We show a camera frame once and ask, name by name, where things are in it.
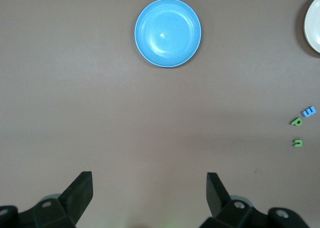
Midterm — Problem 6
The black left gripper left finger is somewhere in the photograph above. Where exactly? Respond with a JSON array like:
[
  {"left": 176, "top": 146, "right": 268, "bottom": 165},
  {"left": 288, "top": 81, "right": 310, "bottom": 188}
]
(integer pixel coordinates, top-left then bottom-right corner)
[{"left": 0, "top": 171, "right": 94, "bottom": 228}]

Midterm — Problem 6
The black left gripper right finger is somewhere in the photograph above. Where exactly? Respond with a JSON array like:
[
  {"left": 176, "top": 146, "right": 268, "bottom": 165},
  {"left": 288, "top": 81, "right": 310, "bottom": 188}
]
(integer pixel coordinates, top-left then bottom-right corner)
[{"left": 199, "top": 172, "right": 311, "bottom": 228}]

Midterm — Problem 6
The green foam letter p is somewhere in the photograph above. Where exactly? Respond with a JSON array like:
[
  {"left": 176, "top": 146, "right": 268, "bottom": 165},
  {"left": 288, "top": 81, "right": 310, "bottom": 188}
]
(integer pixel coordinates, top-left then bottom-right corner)
[{"left": 289, "top": 116, "right": 304, "bottom": 127}]

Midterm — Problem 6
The blue foam letter m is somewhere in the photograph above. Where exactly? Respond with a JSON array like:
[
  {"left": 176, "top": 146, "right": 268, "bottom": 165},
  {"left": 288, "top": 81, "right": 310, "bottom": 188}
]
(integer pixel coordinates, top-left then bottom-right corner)
[{"left": 301, "top": 106, "right": 317, "bottom": 118}]

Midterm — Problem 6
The blue plastic plate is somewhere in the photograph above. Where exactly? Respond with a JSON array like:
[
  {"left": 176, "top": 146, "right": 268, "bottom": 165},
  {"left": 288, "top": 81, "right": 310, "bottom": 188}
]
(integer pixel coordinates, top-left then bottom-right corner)
[{"left": 134, "top": 0, "right": 202, "bottom": 69}]

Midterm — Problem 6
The cream plastic plate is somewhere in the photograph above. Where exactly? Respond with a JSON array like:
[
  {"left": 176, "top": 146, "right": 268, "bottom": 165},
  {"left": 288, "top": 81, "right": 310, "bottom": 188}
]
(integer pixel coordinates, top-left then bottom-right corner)
[{"left": 303, "top": 0, "right": 320, "bottom": 54}]

